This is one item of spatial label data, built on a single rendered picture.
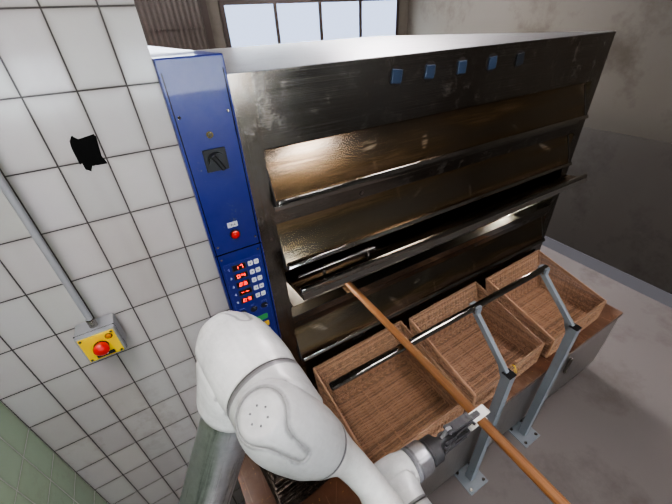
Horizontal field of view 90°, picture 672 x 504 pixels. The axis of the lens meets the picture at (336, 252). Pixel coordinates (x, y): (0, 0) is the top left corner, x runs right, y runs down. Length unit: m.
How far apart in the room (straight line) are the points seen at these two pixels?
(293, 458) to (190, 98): 0.82
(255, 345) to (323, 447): 0.18
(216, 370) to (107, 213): 0.62
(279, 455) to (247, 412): 0.07
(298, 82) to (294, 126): 0.12
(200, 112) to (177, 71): 0.10
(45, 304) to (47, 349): 0.16
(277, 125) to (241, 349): 0.72
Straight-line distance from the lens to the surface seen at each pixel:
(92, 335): 1.19
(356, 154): 1.26
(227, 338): 0.59
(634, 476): 2.83
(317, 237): 1.28
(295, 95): 1.10
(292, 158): 1.15
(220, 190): 1.05
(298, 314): 1.46
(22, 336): 1.27
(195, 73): 0.98
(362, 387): 1.92
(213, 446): 0.71
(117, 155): 1.03
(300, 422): 0.48
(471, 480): 2.43
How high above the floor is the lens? 2.19
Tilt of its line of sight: 34 degrees down
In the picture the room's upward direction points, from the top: 3 degrees counter-clockwise
